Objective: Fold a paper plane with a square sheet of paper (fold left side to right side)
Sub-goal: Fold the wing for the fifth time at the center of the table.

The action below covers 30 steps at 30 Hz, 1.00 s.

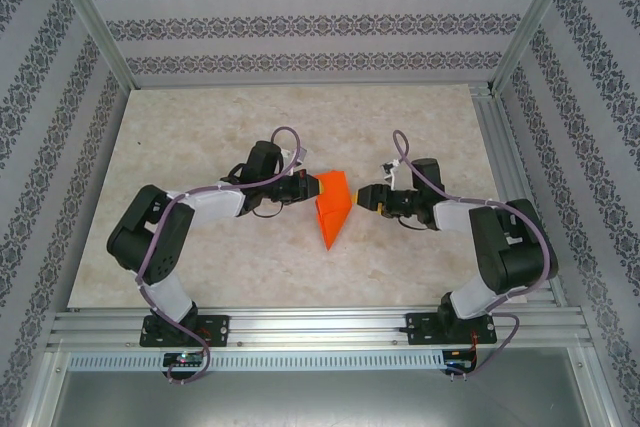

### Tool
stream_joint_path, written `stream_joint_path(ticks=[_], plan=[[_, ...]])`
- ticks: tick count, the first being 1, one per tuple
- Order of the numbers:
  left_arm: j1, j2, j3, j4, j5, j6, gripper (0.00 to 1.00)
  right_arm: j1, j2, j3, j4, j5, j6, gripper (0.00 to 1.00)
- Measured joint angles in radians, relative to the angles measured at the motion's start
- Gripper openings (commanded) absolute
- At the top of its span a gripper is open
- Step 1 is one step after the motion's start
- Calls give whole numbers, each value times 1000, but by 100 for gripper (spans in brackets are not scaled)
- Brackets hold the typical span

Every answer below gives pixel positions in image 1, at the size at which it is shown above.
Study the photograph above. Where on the long aluminium mounting rail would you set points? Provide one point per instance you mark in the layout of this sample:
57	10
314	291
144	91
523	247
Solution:
320	327

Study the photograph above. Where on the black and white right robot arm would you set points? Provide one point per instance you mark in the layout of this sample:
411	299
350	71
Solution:
510	247

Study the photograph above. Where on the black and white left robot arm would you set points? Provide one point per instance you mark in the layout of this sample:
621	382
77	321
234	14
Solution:
145	242

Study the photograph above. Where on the small circuit board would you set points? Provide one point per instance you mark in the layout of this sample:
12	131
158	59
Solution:
185	358
456	356

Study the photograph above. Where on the orange paper sheet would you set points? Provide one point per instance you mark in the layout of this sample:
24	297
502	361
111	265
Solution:
335	202

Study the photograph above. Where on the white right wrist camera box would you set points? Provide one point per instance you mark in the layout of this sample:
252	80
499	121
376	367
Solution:
392	172

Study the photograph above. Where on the aluminium frame post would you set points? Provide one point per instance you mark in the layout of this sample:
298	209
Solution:
537	17
90	17

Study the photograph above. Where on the aluminium side rail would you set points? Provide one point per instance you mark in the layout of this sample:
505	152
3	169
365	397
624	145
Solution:
500	147

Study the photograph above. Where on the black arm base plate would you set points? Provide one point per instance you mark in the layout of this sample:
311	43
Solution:
417	329
217	329

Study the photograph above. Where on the aluminium frame bar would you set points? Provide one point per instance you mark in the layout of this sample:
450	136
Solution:
47	392
592	392

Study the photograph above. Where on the grey sheet metal panel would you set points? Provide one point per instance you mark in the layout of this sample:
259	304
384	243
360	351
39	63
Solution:
320	402

